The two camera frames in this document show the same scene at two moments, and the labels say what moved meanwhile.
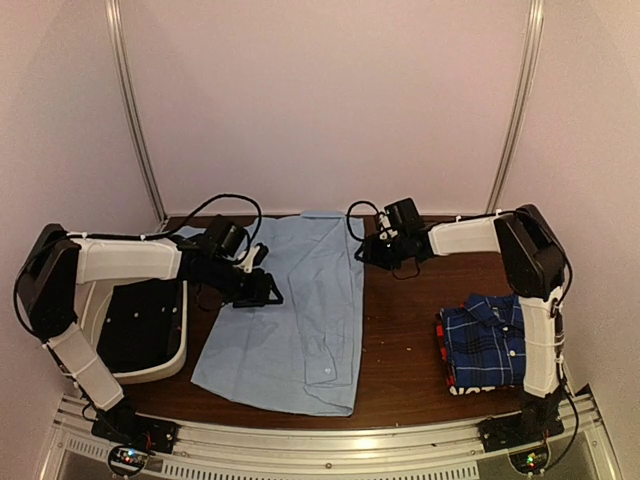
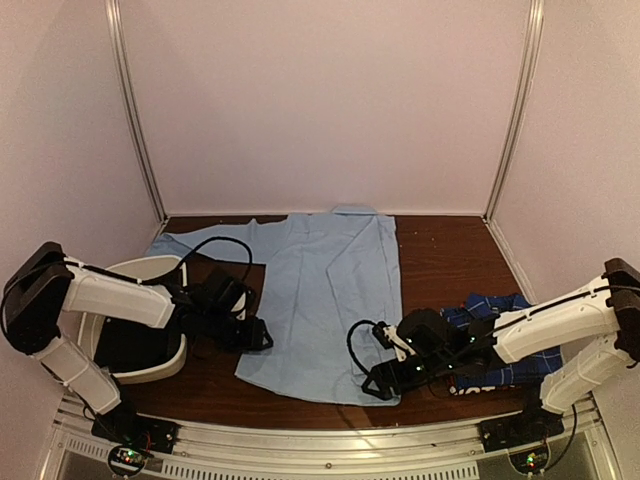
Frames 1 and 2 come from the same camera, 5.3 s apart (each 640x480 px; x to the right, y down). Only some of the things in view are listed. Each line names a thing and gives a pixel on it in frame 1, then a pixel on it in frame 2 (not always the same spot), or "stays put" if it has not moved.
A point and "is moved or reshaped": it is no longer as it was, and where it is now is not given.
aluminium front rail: (233, 450) stays put
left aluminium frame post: (113, 13) stays put
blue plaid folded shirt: (487, 341) stays put
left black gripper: (257, 292) → (252, 339)
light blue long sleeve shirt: (306, 353) is moved or reshaped
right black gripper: (373, 254) → (386, 382)
